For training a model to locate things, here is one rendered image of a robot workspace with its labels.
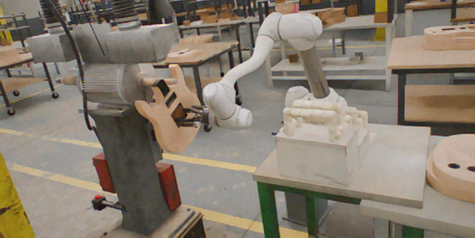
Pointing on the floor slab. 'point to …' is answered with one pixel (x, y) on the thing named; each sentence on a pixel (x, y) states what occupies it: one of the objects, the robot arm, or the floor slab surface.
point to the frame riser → (196, 230)
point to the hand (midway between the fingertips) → (179, 115)
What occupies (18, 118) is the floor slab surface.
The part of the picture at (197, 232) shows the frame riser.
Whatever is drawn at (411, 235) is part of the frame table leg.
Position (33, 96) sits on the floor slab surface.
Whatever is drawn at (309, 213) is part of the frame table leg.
